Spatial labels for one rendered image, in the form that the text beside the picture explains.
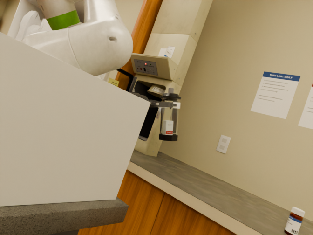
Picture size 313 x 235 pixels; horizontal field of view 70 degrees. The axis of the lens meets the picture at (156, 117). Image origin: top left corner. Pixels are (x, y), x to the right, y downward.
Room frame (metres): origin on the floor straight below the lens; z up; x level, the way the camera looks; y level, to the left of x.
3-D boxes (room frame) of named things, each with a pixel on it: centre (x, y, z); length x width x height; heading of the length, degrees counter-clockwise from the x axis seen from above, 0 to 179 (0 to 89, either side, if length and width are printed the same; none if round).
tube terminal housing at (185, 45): (1.54, 0.03, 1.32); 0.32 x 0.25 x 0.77; 52
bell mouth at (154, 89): (1.50, 0.03, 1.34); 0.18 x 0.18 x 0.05
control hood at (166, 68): (1.39, 0.14, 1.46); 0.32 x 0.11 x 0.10; 52
